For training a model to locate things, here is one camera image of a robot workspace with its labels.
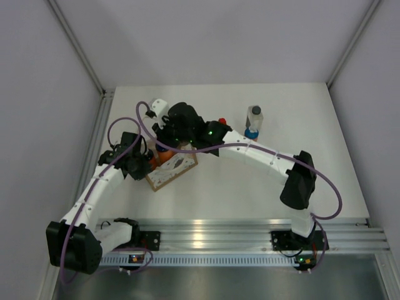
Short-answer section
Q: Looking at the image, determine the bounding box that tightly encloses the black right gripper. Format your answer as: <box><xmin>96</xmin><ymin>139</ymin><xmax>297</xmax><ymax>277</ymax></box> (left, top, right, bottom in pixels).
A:
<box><xmin>152</xmin><ymin>115</ymin><xmax>194</xmax><ymax>152</ymax></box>

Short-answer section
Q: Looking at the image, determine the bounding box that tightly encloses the canvas and burlap tote bag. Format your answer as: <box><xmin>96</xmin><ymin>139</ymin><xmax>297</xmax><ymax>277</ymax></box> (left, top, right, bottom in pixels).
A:
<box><xmin>146</xmin><ymin>138</ymin><xmax>198</xmax><ymax>192</ymax></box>

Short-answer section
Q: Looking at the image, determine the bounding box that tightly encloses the dark blue pump bottle front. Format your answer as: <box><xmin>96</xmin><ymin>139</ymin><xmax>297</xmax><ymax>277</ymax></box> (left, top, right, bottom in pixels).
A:
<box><xmin>156</xmin><ymin>144</ymin><xmax>175</xmax><ymax>165</ymax></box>

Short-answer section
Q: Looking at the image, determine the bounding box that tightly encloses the teal blue pump bottle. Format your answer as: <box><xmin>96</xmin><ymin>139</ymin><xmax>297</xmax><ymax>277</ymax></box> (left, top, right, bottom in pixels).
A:
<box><xmin>244</xmin><ymin>127</ymin><xmax>259</xmax><ymax>142</ymax></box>

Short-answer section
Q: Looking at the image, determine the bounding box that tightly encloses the clear square bottle dark cap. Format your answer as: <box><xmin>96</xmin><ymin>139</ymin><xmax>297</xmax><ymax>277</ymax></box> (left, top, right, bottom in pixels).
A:
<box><xmin>246</xmin><ymin>105</ymin><xmax>264</xmax><ymax>132</ymax></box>

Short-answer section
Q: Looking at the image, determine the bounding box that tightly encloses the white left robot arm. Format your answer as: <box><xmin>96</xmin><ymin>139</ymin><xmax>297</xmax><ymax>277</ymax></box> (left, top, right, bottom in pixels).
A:
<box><xmin>46</xmin><ymin>132</ymin><xmax>151</xmax><ymax>274</ymax></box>

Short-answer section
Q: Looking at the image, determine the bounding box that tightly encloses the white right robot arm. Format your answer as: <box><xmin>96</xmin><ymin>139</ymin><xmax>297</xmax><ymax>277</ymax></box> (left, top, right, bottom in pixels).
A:
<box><xmin>146</xmin><ymin>99</ymin><xmax>316</xmax><ymax>248</ymax></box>

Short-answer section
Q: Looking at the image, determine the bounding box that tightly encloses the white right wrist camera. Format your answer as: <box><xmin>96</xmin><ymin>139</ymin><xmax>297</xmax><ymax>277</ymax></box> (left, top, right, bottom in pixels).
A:
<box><xmin>146</xmin><ymin>98</ymin><xmax>169</xmax><ymax>129</ymax></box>

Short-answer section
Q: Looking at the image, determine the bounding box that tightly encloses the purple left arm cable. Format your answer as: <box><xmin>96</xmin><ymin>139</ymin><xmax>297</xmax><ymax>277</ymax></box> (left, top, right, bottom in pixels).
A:
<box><xmin>59</xmin><ymin>116</ymin><xmax>154</xmax><ymax>285</ymax></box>

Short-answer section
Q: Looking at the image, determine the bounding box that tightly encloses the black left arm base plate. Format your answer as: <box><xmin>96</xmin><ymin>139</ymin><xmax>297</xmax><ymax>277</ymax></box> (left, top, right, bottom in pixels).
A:
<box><xmin>138</xmin><ymin>231</ymin><xmax>161</xmax><ymax>251</ymax></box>

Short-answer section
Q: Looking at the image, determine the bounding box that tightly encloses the aluminium left corner post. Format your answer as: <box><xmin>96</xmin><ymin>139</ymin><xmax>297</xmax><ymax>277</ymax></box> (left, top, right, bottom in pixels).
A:
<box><xmin>44</xmin><ymin>0</ymin><xmax>105</xmax><ymax>96</ymax></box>

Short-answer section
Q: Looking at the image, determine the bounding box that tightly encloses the aluminium corner post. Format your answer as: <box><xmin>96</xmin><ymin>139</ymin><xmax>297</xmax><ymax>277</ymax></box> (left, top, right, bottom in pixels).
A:
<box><xmin>326</xmin><ymin>0</ymin><xmax>384</xmax><ymax>90</ymax></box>
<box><xmin>44</xmin><ymin>0</ymin><xmax>105</xmax><ymax>96</ymax></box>

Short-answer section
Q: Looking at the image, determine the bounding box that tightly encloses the white slotted cable duct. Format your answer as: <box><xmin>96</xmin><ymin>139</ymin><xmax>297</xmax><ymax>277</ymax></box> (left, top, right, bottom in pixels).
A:
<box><xmin>100</xmin><ymin>254</ymin><xmax>299</xmax><ymax>267</ymax></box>

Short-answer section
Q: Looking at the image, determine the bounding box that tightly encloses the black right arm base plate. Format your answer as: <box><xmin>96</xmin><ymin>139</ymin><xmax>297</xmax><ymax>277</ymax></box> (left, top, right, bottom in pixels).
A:
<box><xmin>271</xmin><ymin>230</ymin><xmax>329</xmax><ymax>252</ymax></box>

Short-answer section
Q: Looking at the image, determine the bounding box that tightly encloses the aluminium front rail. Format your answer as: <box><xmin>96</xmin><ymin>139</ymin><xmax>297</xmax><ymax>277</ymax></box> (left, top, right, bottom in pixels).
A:
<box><xmin>54</xmin><ymin>217</ymin><xmax>391</xmax><ymax>254</ymax></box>

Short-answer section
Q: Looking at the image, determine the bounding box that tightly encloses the aluminium right corner post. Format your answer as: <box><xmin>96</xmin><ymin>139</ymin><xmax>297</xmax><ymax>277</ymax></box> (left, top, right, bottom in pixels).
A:
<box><xmin>326</xmin><ymin>0</ymin><xmax>384</xmax><ymax>90</ymax></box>

